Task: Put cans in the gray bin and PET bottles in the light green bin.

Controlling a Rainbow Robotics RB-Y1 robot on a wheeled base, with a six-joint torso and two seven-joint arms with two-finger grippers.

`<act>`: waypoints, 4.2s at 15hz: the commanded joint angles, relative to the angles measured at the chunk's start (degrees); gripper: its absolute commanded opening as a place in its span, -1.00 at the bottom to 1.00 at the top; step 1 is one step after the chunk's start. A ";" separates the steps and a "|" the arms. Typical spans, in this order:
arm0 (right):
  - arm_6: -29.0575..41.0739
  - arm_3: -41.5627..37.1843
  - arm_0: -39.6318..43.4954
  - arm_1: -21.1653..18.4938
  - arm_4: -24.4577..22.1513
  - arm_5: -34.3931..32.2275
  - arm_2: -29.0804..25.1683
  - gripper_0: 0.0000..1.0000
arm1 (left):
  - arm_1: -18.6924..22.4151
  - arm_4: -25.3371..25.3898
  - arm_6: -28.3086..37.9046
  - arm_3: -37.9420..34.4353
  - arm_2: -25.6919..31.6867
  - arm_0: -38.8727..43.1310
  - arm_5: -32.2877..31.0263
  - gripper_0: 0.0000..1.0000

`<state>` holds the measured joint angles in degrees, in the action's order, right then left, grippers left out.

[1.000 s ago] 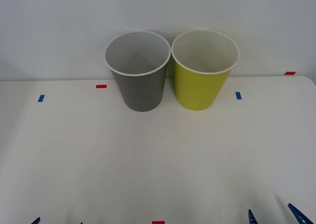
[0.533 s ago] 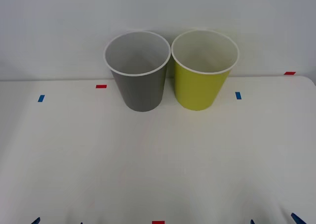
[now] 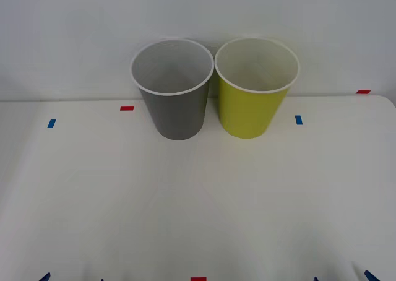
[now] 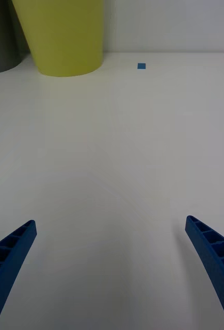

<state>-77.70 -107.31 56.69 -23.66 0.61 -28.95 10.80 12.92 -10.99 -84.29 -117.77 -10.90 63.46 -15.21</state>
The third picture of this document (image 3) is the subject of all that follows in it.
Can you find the yellow-green plastic waste bin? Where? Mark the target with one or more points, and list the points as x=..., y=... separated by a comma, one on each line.
x=247, y=114

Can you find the grey plastic waste bin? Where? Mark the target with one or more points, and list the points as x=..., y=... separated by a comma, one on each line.
x=179, y=114

